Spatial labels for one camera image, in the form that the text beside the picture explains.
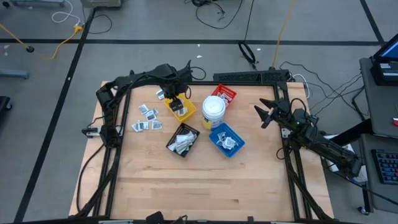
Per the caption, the black aluminium table frame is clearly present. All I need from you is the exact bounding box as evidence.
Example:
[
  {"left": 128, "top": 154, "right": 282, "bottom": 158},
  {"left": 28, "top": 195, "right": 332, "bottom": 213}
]
[{"left": 73, "top": 70, "right": 335, "bottom": 224}]

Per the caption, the black laptop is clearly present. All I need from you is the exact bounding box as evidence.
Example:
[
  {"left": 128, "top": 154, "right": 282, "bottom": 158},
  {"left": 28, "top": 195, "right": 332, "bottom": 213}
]
[{"left": 372, "top": 40, "right": 398, "bottom": 63}]

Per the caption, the white disinfecting wipes canister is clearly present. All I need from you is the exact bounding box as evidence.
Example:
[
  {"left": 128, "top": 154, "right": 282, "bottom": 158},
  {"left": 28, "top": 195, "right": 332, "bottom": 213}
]
[{"left": 201, "top": 95, "right": 226, "bottom": 131}]

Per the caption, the black box with labels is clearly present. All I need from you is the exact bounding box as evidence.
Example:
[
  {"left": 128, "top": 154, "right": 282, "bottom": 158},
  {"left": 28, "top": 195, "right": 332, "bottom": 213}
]
[{"left": 371, "top": 61, "right": 398, "bottom": 87}]

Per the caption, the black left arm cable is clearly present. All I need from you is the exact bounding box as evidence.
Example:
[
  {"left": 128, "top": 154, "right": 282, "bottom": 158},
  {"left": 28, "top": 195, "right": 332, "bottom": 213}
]
[{"left": 188, "top": 66, "right": 207, "bottom": 81}]

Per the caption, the black bulky object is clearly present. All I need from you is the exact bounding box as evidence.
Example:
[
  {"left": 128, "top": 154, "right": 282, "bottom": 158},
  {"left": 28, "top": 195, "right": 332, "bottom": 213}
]
[{"left": 145, "top": 211, "right": 165, "bottom": 224}]

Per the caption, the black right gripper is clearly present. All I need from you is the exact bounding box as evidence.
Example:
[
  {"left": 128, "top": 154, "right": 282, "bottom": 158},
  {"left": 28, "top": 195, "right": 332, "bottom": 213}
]
[{"left": 254, "top": 98, "right": 295, "bottom": 129}]

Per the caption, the black keyboard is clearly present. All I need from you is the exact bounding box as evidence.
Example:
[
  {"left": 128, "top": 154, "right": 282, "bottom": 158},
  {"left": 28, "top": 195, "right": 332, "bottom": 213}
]
[{"left": 371, "top": 149, "right": 398, "bottom": 186}]

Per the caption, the blue plastic basket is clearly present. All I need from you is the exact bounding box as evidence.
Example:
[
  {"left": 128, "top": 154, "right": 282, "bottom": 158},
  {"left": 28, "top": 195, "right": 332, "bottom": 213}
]
[{"left": 208, "top": 122, "right": 246, "bottom": 159}]

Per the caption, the white floor cable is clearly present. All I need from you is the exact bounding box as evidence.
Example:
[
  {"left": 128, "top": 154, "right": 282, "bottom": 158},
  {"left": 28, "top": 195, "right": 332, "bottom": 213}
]
[{"left": 51, "top": 0, "right": 82, "bottom": 27}]

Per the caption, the black plastic basket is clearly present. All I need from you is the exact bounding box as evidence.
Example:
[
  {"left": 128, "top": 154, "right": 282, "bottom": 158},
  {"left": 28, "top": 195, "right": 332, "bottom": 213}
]
[{"left": 165, "top": 122, "right": 201, "bottom": 159}]

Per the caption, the black monitor bar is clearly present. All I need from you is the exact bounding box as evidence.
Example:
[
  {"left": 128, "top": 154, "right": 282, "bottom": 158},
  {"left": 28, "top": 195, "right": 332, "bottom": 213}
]
[{"left": 329, "top": 119, "right": 374, "bottom": 147}]

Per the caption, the black hanging cable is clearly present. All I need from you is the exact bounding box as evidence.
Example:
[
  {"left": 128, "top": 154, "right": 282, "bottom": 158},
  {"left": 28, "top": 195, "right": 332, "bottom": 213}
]
[{"left": 238, "top": 0, "right": 257, "bottom": 70}]

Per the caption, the yellow plastic basket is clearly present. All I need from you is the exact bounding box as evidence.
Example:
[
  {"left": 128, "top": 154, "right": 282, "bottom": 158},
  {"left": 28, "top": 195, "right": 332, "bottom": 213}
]
[{"left": 164, "top": 93, "right": 198, "bottom": 123}]

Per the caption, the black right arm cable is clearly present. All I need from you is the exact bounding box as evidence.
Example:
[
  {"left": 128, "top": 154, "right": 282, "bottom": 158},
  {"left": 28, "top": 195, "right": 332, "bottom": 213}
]
[{"left": 289, "top": 98, "right": 308, "bottom": 116}]

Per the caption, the black power strip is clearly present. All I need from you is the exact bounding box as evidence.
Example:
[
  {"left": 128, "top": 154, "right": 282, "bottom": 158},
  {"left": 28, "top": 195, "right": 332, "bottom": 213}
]
[{"left": 213, "top": 69, "right": 290, "bottom": 84}]

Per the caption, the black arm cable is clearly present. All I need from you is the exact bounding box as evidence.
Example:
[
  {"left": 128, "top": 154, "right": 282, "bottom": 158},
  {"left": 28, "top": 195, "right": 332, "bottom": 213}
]
[
  {"left": 188, "top": 66, "right": 207, "bottom": 81},
  {"left": 289, "top": 98, "right": 308, "bottom": 116}
]

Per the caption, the green striped bandage packet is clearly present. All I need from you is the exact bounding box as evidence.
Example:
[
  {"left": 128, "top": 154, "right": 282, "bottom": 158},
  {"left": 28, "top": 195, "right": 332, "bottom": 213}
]
[{"left": 176, "top": 143, "right": 193, "bottom": 155}]

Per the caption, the grey desk foot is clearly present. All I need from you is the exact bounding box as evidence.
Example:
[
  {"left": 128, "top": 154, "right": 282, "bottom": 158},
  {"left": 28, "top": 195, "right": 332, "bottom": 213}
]
[
  {"left": 9, "top": 0, "right": 67, "bottom": 7},
  {"left": 0, "top": 68, "right": 31, "bottom": 80}
]

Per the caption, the red plastic basket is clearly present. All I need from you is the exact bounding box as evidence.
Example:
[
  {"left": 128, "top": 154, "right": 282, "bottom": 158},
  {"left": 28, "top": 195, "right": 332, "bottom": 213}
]
[{"left": 210, "top": 83, "right": 238, "bottom": 108}]

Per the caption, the grey desk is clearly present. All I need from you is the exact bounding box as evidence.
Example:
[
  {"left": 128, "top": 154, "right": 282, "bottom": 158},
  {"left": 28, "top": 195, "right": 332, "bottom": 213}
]
[
  {"left": 357, "top": 133, "right": 398, "bottom": 215},
  {"left": 359, "top": 57, "right": 398, "bottom": 139}
]

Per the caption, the black floor cable bundle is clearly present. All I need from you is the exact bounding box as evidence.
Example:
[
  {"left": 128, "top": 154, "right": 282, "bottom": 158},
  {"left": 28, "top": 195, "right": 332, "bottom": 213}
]
[
  {"left": 279, "top": 60, "right": 364, "bottom": 121},
  {"left": 185, "top": 0, "right": 245, "bottom": 30}
]

